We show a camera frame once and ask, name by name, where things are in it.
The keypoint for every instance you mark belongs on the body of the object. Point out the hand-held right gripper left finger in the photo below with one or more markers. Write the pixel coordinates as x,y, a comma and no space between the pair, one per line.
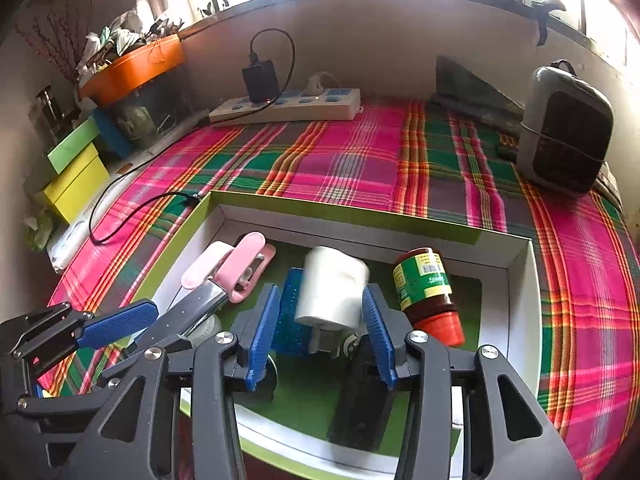
262,340

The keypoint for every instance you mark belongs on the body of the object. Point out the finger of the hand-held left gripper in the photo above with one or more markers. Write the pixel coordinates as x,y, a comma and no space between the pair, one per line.
120,322
125,367

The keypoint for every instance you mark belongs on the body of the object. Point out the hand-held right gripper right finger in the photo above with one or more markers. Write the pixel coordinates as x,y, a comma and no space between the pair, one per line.
380,340

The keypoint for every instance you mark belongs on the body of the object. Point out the blue glitter case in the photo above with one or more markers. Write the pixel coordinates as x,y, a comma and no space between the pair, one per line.
290,320

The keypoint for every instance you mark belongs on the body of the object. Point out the black rectangular device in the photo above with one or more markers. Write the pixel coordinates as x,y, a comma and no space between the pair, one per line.
360,400

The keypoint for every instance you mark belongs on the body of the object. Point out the grey black sharpening block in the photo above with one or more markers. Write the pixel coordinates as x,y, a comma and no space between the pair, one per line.
200,307

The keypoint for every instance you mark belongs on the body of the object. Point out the white power adapter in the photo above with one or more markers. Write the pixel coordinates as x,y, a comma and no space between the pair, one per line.
330,290

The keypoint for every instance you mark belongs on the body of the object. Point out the green cardboard box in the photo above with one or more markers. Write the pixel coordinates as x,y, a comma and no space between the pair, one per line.
300,400

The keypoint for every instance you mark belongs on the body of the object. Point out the red-capped bottle with green label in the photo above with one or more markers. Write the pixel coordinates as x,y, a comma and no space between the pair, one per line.
425,280

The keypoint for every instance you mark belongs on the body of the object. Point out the pink and white clip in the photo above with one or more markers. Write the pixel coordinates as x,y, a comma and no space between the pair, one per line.
245,260

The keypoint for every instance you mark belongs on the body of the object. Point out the light pink case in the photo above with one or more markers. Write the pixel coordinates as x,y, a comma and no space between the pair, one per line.
205,265

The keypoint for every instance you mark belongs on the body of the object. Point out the white flat package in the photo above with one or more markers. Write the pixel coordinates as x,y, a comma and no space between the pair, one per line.
70,245

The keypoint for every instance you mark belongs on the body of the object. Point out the crumpled white tissue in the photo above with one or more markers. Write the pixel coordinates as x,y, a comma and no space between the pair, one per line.
40,230

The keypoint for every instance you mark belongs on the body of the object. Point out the yellow box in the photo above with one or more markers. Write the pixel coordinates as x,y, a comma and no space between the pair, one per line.
80,190

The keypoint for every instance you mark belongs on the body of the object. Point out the pink green plaid blanket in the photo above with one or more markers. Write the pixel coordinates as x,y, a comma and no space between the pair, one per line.
350,160

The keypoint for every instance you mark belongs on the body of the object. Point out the small lime green box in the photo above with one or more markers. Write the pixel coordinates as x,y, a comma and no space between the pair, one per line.
75,145

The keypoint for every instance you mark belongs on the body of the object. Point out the blue box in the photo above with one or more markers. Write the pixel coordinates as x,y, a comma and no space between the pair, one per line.
112,135

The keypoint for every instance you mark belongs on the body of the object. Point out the clear plastic container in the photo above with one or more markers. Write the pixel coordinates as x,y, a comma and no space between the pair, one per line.
150,110

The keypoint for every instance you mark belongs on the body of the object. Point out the glass vase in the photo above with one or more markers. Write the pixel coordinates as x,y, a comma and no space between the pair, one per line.
47,110

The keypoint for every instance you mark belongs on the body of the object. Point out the white power strip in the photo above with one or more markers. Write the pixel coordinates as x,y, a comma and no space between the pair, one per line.
320,105

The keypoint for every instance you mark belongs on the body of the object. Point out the orange tray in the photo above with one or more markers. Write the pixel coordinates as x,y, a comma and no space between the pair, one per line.
140,67

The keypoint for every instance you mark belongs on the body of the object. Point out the black charger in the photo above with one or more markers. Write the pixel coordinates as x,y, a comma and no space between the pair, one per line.
260,80

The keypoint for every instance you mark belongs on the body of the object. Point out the white plug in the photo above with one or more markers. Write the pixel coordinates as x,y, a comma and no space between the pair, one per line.
317,85

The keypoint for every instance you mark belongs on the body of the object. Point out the dried flower branches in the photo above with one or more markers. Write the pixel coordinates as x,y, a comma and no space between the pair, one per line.
65,55

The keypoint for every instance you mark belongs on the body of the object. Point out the striped grey cloth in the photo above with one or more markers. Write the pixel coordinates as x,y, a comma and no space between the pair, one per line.
607,185

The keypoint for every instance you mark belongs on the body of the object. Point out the grey heater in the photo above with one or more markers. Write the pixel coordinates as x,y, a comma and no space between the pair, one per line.
565,135

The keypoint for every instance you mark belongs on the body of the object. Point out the crumpled white plastic bags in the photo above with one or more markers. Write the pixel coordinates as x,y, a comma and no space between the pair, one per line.
120,35

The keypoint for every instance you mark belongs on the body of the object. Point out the black window latch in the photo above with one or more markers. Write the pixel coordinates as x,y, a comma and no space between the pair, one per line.
542,15

